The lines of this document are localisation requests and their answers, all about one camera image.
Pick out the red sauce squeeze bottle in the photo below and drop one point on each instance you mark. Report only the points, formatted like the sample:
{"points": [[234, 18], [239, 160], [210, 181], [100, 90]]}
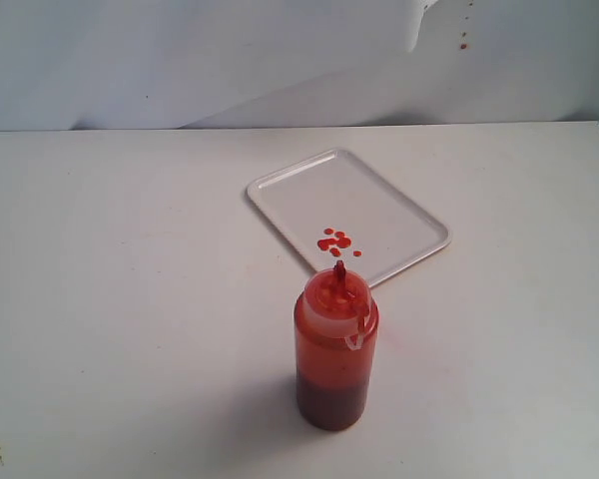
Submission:
{"points": [[336, 325]]}

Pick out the white rectangular plastic tray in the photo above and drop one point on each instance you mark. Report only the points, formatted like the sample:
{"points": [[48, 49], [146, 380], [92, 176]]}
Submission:
{"points": [[336, 189]]}

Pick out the red sauce drops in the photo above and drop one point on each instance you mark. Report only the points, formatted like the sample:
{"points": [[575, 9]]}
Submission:
{"points": [[337, 242]]}

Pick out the white backdrop sheet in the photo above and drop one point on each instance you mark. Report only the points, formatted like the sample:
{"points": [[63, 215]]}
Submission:
{"points": [[76, 65]]}

